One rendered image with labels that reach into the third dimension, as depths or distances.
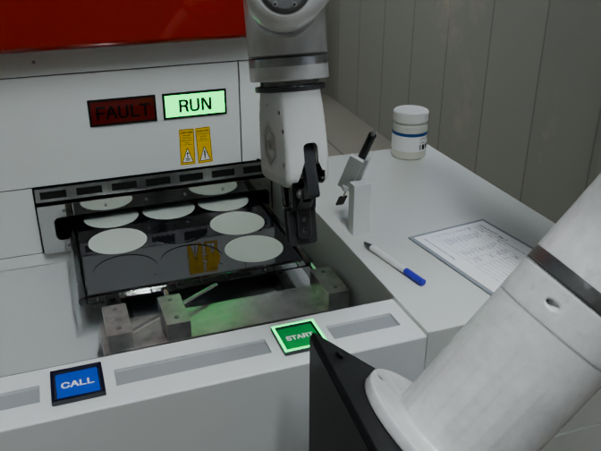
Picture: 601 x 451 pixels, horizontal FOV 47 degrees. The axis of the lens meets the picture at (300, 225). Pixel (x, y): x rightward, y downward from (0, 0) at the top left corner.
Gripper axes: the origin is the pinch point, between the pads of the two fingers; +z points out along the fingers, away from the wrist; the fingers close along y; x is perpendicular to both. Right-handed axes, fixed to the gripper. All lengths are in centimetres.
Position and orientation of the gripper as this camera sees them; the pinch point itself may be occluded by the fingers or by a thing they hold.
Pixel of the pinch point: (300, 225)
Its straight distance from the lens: 77.9
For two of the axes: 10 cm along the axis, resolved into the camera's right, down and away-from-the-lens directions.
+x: 9.4, -1.5, 3.1
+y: 3.3, 2.1, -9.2
